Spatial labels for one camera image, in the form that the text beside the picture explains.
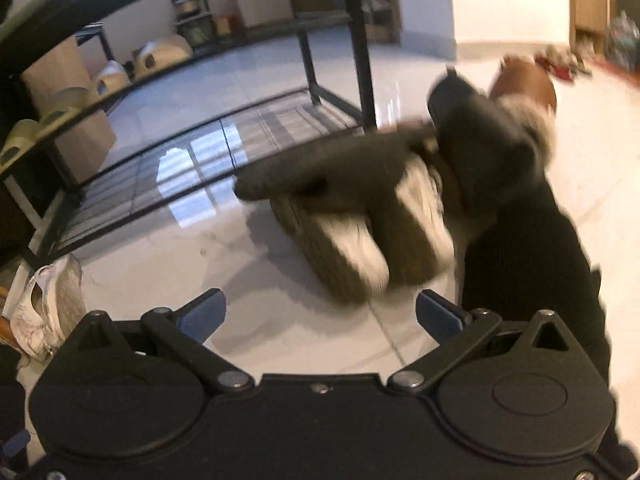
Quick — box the beige slipper treaded sole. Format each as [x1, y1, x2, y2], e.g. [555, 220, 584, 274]
[88, 60, 130, 104]

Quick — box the olive treaded shoe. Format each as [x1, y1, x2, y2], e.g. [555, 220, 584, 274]
[370, 154, 454, 286]
[270, 196, 390, 304]

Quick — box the black metal shoe rack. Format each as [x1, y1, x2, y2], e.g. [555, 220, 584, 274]
[1, 0, 375, 268]

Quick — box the beige slipper upturned sole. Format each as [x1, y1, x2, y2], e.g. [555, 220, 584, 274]
[134, 35, 193, 80]

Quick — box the white beaded shoe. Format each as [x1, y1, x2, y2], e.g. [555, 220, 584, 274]
[9, 254, 87, 362]

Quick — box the brown fur-lined slipper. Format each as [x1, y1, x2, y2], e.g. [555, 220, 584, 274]
[488, 55, 558, 167]

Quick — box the cardboard box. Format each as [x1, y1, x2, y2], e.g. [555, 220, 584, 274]
[21, 37, 116, 183]

